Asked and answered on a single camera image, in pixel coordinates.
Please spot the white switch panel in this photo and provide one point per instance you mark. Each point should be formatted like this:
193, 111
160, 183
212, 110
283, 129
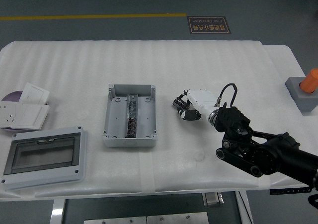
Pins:
34, 92
29, 116

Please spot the orange cylinder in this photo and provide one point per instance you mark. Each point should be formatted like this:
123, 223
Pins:
310, 81

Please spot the black floor sign orange text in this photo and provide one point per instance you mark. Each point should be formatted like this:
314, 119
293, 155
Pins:
208, 24

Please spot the grey block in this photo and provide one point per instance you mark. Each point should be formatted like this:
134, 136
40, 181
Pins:
306, 102

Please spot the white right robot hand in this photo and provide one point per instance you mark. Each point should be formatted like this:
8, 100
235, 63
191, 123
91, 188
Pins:
202, 98

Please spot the black table control panel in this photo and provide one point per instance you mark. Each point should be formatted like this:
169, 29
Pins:
288, 191

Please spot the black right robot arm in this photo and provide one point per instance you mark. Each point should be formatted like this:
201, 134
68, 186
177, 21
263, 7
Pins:
231, 117

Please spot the metal bracket under table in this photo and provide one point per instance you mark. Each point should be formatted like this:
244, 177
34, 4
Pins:
213, 199

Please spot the grey cover with clear window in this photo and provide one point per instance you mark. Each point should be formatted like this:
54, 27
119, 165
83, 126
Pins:
49, 174

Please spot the white wall socket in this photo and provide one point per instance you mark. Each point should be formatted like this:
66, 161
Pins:
7, 114

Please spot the white table leg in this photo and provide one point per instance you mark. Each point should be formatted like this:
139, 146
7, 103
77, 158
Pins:
57, 211
244, 207

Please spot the open grey junction box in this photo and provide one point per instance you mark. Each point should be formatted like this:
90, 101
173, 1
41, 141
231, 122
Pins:
116, 119

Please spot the white foam mat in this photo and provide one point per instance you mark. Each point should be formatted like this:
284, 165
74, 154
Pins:
174, 65

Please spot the metal mounting rail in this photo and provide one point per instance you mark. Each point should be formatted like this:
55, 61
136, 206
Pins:
132, 107

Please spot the grey metal base plate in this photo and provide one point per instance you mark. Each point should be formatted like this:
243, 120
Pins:
177, 219
114, 220

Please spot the purple disc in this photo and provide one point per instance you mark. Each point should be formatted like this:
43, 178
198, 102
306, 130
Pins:
12, 97

